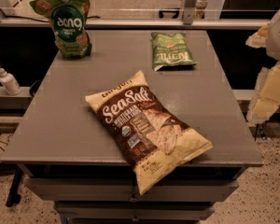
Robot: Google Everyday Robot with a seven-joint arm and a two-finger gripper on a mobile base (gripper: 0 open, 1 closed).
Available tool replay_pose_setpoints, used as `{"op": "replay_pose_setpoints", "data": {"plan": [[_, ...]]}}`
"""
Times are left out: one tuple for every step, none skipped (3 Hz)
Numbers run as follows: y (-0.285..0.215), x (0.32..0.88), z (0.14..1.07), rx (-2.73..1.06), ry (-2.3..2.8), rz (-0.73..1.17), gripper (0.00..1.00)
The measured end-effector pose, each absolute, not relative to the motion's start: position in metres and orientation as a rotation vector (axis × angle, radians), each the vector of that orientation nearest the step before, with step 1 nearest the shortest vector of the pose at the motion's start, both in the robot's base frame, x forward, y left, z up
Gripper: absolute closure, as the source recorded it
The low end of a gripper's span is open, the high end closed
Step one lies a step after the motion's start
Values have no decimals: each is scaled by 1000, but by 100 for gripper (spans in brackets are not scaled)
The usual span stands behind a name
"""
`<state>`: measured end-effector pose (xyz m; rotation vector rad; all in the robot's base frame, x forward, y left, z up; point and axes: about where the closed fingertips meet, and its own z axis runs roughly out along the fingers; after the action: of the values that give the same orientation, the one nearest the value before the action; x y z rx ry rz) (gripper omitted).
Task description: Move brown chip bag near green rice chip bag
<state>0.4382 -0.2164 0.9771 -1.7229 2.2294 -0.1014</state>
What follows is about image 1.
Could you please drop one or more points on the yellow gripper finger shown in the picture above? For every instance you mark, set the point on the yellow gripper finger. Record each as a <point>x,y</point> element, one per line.
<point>266,97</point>
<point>259,38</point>

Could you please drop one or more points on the brown sea salt chip bag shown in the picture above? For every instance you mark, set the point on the brown sea salt chip bag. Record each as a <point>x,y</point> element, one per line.
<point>151,139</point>

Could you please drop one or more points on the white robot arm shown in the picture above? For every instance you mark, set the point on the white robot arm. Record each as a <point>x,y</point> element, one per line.
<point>273,37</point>

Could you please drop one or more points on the green kettle chip bag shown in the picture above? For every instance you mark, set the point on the green kettle chip bag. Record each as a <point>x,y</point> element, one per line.
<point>170,50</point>

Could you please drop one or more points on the green rice chip bag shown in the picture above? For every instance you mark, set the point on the green rice chip bag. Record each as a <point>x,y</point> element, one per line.
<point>67,19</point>

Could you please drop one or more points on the upper grey drawer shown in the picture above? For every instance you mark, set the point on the upper grey drawer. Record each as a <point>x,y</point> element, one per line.
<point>111,190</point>

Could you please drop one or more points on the grey drawer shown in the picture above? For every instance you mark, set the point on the grey drawer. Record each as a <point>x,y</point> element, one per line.
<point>111,190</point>
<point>134,211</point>

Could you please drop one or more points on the lower grey drawer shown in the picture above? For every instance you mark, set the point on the lower grey drawer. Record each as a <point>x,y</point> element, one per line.
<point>134,211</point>

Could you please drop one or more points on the grey drawer cabinet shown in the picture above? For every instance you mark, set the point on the grey drawer cabinet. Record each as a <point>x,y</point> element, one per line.
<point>109,140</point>

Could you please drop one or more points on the white pump bottle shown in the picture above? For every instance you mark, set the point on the white pump bottle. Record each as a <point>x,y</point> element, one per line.
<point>9,82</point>

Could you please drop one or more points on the metal frame post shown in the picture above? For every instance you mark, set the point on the metal frame post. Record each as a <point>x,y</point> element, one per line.
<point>189,11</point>

